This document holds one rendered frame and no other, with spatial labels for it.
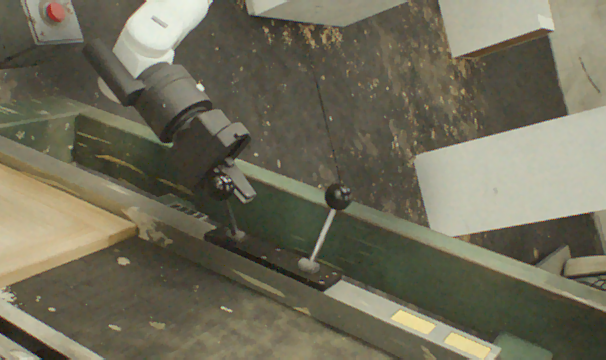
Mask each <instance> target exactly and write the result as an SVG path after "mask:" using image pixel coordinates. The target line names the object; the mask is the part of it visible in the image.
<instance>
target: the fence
mask: <svg viewBox="0 0 606 360"><path fill-rule="evenodd" d="M0 163H2V164H4V165H6V166H9V167H11V168H13V169H15V170H17V171H20V172H22V173H24V174H26V175H28V176H31V177H33V178H35V179H37V180H40V181H42V182H44V183H46V184H48V185H51V186H53V187H55V188H57V189H59V190H62V191H64V192H66V193H68V194H70V195H73V196H75V197H77V198H79V199H81V200H84V201H86V202H88V203H90V204H92V205H95V206H97V207H99V208H101V209H103V210H106V211H108V212H110V213H112V214H114V215H117V216H119V217H121V218H123V219H125V220H128V221H130V222H132V223H133V224H136V236H138V237H140V238H142V239H144V240H146V241H148V242H151V243H153V244H155V245H157V246H159V247H161V248H163V249H166V250H168V251H170V252H172V253H174V254H176V255H179V256H181V257H185V258H187V259H189V260H192V261H194V262H196V263H198V264H200V265H202V266H204V267H207V268H209V269H211V270H213V271H215V272H217V273H220V274H222V275H224V276H226V277H228V278H230V279H233V280H235V281H237V282H239V283H241V284H243V285H245V286H247V287H249V288H251V289H253V290H255V291H257V292H260V293H262V294H264V295H266V296H268V297H270V298H273V299H275V300H277V301H279V302H281V303H283V304H285V305H288V306H290V307H292V308H294V309H296V310H298V311H301V312H303V313H305V314H307V315H309V316H311V317H314V318H316V319H318V320H320V321H322V322H324V323H326V324H329V325H331V326H333V327H335V328H337V329H339V330H342V331H344V332H346V333H348V334H350V335H352V336H354V337H356V338H358V339H360V340H362V341H364V342H366V343H369V344H371V345H373V346H375V347H377V348H379V349H382V350H384V351H386V352H388V353H390V354H392V355H395V356H397V357H399V358H401V359H403V360H498V359H499V356H500V352H501V348H499V347H496V346H494V345H492V344H489V343H487V342H484V341H482V340H480V339H478V338H476V337H474V336H471V335H469V334H467V333H464V332H462V331H460V330H457V329H455V328H453V327H450V326H448V325H445V324H443V323H441V322H438V321H436V320H434V319H431V318H429V317H427V316H424V315H422V314H420V313H417V312H415V311H413V310H410V309H408V308H406V307H403V306H401V305H398V304H396V303H394V302H391V301H389V300H387V299H384V298H382V297H380V296H377V295H375V294H373V293H370V292H368V291H366V290H363V289H361V288H359V287H356V286H354V285H351V284H350V283H348V282H345V281H343V280H341V281H339V282H338V283H336V284H335V285H333V286H332V287H330V288H329V289H327V290H326V291H325V292H322V291H319V290H317V289H315V288H312V287H310V286H308V285H306V284H303V283H301V282H299V281H297V280H294V279H292V278H290V277H287V276H285V275H283V274H281V273H278V272H276V271H274V270H272V269H269V268H267V267H265V266H262V265H260V264H258V263H256V262H253V261H251V260H249V259H248V258H245V257H243V256H241V255H239V254H234V253H232V252H229V251H227V250H225V249H223V248H220V247H218V246H216V245H214V244H211V243H209V242H207V241H205V240H204V233H206V232H209V231H211V230H213V229H216V228H217V227H215V226H212V225H210V224H208V223H205V222H203V221H201V220H198V219H196V218H194V217H191V216H189V215H187V214H184V213H182V212H180V211H177V210H175V209H172V208H170V207H168V206H165V205H163V204H161V203H158V202H156V201H154V200H151V199H149V198H147V197H144V196H142V195H140V194H137V193H135V192H134V191H131V190H129V189H126V188H124V187H122V186H119V185H117V184H115V183H112V182H110V181H108V180H105V179H103V178H101V177H98V176H96V175H94V174H91V173H89V172H87V171H84V170H82V169H79V168H77V167H75V166H72V165H70V164H68V163H65V162H63V161H61V160H58V159H56V158H54V157H51V156H49V155H47V154H44V153H42V152H39V151H37V150H35V149H32V148H30V147H28V146H25V145H23V144H18V143H16V142H14V141H11V140H9V139H7V138H4V137H2V136H0ZM399 310H402V311H404V312H406V313H409V314H411V315H413V316H416V317H418V318H420V319H423V320H425V321H427V322H430V323H432V324H434V325H436V327H435V328H434V329H433V330H432V331H431V332H430V333H429V334H428V335H427V334H424V333H422V332H420V331H418V330H415V329H413V328H411V327H408V326H406V325H404V324H402V323H399V322H397V321H395V320H392V319H390V318H391V317H392V316H393V315H395V314H396V313H397V312H398V311H399ZM452 332H453V333H455V334H458V335H460V336H462V337H465V338H467V339H469V340H472V341H474V342H476V343H479V344H481V345H482V346H485V347H487V348H489V349H490V351H489V353H488V354H487V356H486V357H485V358H484V359H481V358H479V357H477V356H475V355H472V354H470V353H468V352H465V351H463V350H461V349H459V348H456V347H454V346H452V345H450V344H447V343H445V342H444V341H445V340H446V339H447V337H448V336H449V335H450V334H451V333H452Z"/></svg>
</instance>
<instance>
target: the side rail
mask: <svg viewBox="0 0 606 360"><path fill-rule="evenodd" d="M78 117H79V118H78V136H77V151H76V162H77V163H79V164H81V165H84V166H86V167H88V168H91V169H93V170H96V171H98V172H100V173H103V174H105V175H107V176H110V177H112V178H115V179H117V180H119V181H122V182H124V183H126V184H129V185H131V186H134V187H135V188H137V189H140V190H142V191H144V192H147V193H149V194H152V195H154V196H156V197H160V196H163V195H166V194H169V193H174V194H177V195H179V196H181V197H184V198H186V199H189V200H191V201H194V202H196V203H198V204H199V206H200V209H201V212H200V213H202V214H205V215H207V216H209V217H208V218H209V219H211V220H213V221H216V222H218V223H220V224H223V225H228V226H229V224H228V221H227V218H226V215H225V212H224V209H223V205H222V202H221V201H216V200H214V199H212V198H211V197H210V196H209V195H208V194H207V191H206V189H205V190H204V191H201V192H198V193H196V194H193V193H192V192H191V191H190V189H189V188H188V187H187V186H186V184H185V183H184V182H183V179H182V176H183V174H184V172H183V170H182V169H181V168H180V166H179V165H178V164H177V163H176V161H175V160H174V159H173V158H172V156H171V155H170V154H169V150H170V148H171V147H172V146H173V143H170V144H163V143H161V142H160V141H159V139H158V138H157V137H156V135H155V134H154V133H153V132H152V130H151V129H150V128H149V127H146V126H144V125H141V124H138V123H135V122H132V121H131V120H128V119H125V118H122V117H120V116H117V115H114V114H111V113H109V112H106V111H103V110H100V109H99V110H93V111H87V112H81V113H79V114H78ZM234 161H235V162H236V164H237V166H238V167H239V169H240V170H241V172H242V173H243V175H244V176H245V177H246V179H247V180H248V183H249V185H250V186H251V188H252V189H253V190H254V192H255V193H256V195H255V196H254V198H253V199H252V200H251V201H250V202H248V203H246V204H244V205H242V204H241V203H240V202H239V201H238V200H237V199H236V198H235V197H234V196H233V195H232V196H231V197H230V198H229V202H230V206H231V209H232V212H233V215H234V219H235V222H236V225H237V229H238V230H240V231H242V232H245V233H247V234H248V235H251V236H253V237H255V238H258V239H260V240H263V241H265V242H267V243H270V244H272V245H275V246H277V247H279V248H282V249H284V250H286V251H289V252H291V253H296V254H298V255H301V256H303V257H305V258H309V256H310V254H311V252H312V249H313V247H314V245H315V242H316V240H317V238H318V235H319V233H320V231H321V228H322V226H323V223H324V221H325V219H326V216H327V214H328V212H329V209H330V207H329V206H328V205H327V204H326V201H325V192H326V191H325V190H322V189H319V188H316V187H314V186H311V185H308V184H305V183H303V182H300V181H297V180H294V179H292V178H289V177H286V176H283V175H281V174H278V173H275V172H272V171H270V170H267V169H264V168H261V167H258V166H256V165H253V164H250V163H248V162H246V161H243V160H240V159H237V158H236V159H235V160H234ZM315 262H317V263H320V264H322V265H325V266H327V267H329V268H332V269H334V270H336V271H339V272H341V273H342V274H343V275H345V276H348V277H350V278H352V279H354V280H356V281H359V282H361V283H363V284H366V285H368V286H371V287H373V288H375V289H378V290H380V291H382V292H385V293H387V294H390V295H392V296H394V297H397V298H399V299H401V300H404V301H406V302H409V303H411V304H413V305H416V306H418V307H420V308H423V309H425V310H428V311H430V312H432V313H435V314H437V315H439V316H442V317H444V318H447V319H449V320H451V321H454V322H456V323H458V324H461V325H463V326H466V327H468V328H470V329H473V330H475V331H477V332H479V333H481V334H484V335H486V336H488V337H491V338H493V339H495V338H496V337H497V336H498V334H499V333H500V332H501V331H509V332H511V333H513V334H516V335H518V336H521V337H523V338H526V339H528V340H530V341H533V342H535V343H538V344H540V345H543V346H545V347H547V348H549V349H550V350H551V351H552V353H553V358H552V360H606V292H604V291H601V290H599V289H596V288H593V287H590V286H588V285H585V284H582V283H579V282H577V281H574V280H571V279H568V278H566V277H563V276H560V275H557V274H555V273H552V272H549V271H546V270H544V269H538V268H535V267H532V266H530V265H527V264H524V263H521V262H519V261H516V260H513V259H510V258H508V257H505V256H502V255H499V254H497V253H494V252H491V251H488V250H486V249H483V248H480V247H477V246H475V245H472V244H469V243H466V242H464V241H462V240H459V239H456V238H453V237H451V236H448V235H445V234H442V233H440V232H437V231H434V230H431V229H429V228H426V227H423V226H420V225H418V224H415V223H412V222H409V221H407V220H404V219H401V218H398V217H395V216H393V215H390V214H387V213H384V212H382V211H379V210H376V209H373V208H371V207H368V206H365V205H362V204H360V203H357V202H354V201H351V203H350V206H349V207H348V208H347V209H345V210H342V211H337V212H336V214H335V217H334V219H333V222H332V224H331V226H330V229H329V231H328V233H327V236H326V238H325V241H324V243H323V245H322V248H321V250H320V252H319V254H318V256H317V259H316V261H315Z"/></svg>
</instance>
